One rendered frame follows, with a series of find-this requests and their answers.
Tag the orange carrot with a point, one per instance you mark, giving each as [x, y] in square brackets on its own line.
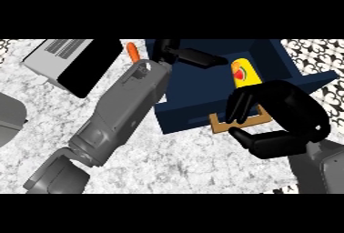
[133, 52]

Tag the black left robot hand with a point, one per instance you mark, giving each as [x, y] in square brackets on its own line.
[196, 56]

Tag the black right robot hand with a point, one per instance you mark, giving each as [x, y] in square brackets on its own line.
[295, 112]

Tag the grey and black toaster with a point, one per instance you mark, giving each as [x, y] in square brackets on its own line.
[66, 65]

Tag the navy blue open drawer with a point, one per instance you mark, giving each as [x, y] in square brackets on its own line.
[201, 88]

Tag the navy blue drawer front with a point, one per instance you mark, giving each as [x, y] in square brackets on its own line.
[188, 119]

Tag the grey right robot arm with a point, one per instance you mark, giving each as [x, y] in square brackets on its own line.
[320, 171]

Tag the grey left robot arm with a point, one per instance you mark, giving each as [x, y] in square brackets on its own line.
[130, 103]

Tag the grey rounded appliance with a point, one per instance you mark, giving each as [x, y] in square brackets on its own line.
[9, 118]

